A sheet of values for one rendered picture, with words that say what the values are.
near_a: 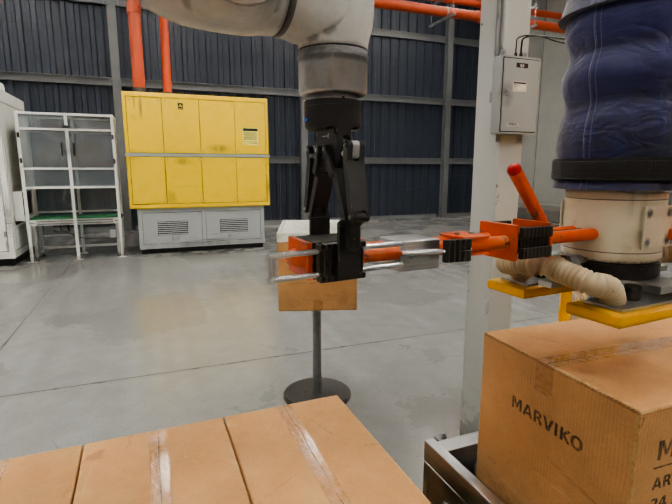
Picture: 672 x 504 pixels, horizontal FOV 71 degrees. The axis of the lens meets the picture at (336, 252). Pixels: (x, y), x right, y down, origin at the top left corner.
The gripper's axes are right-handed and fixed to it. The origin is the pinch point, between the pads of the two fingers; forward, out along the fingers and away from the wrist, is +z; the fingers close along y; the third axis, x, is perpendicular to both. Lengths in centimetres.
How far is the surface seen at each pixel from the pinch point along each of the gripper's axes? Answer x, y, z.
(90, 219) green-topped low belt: 70, 735, 60
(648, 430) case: -50, -15, 31
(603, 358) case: -62, 2, 27
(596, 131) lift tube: -49, -1, -18
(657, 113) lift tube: -55, -8, -20
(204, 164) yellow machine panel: -100, 725, -22
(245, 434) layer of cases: -3, 71, 67
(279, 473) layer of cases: -7, 50, 67
